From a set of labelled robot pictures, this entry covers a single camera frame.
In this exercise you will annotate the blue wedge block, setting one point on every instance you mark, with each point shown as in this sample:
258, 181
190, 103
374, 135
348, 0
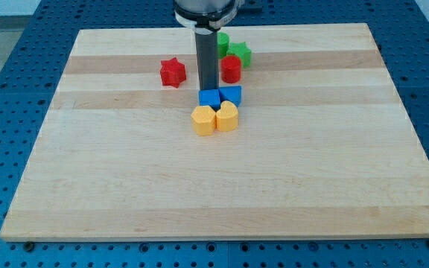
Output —
231, 93

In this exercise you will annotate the blue cube block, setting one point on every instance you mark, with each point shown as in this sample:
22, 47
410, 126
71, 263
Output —
209, 97

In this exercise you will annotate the green star block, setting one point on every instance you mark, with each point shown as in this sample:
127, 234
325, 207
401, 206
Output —
241, 50

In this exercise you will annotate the yellow heart block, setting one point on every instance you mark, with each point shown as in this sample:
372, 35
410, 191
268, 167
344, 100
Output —
227, 116

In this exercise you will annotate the red cylinder block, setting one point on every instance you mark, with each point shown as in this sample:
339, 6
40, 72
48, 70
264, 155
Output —
231, 69

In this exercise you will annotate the green cylinder block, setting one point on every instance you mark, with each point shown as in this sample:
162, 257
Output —
223, 42

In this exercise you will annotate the red star block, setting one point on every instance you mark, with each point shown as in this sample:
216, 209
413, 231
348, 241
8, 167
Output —
172, 72

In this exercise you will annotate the yellow hexagon block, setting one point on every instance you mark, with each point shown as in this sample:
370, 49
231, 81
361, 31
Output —
203, 120

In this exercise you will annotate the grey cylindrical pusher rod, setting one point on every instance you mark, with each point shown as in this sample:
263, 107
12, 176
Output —
207, 58

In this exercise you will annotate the light wooden board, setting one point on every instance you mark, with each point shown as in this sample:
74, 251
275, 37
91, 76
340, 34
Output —
324, 148

